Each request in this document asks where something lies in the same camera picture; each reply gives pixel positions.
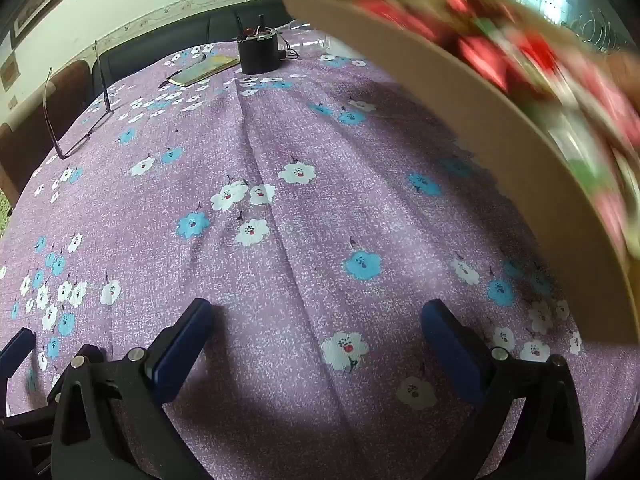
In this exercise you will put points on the small wall picture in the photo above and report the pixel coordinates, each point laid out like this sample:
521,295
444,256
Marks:
7,74

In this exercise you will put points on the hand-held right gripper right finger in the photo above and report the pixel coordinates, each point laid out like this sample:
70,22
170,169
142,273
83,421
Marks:
450,355

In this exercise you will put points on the shallow cardboard box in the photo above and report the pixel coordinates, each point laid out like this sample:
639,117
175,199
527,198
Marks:
500,125

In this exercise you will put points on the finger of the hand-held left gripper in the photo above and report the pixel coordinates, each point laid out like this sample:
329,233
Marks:
15,355
25,422

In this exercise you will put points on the thin-framed eyeglasses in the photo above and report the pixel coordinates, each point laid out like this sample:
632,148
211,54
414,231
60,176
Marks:
107,102

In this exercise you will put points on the black pen pot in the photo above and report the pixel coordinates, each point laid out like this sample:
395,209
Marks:
257,55

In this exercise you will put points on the pile of red snack packets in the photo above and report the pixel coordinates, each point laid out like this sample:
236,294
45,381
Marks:
500,50

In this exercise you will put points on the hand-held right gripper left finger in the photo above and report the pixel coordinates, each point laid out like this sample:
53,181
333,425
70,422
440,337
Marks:
177,360

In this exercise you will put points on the purple floral tablecloth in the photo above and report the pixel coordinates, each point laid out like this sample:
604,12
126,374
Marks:
300,210

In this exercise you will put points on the brown wooden chair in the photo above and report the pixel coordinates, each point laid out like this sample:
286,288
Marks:
70,85

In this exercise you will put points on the yellow green booklet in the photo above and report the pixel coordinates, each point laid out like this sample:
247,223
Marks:
205,70

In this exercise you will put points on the wall switch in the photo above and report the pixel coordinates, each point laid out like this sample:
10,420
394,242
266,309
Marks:
12,103

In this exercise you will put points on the black leather sofa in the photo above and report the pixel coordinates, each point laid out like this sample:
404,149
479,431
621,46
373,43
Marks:
150,47

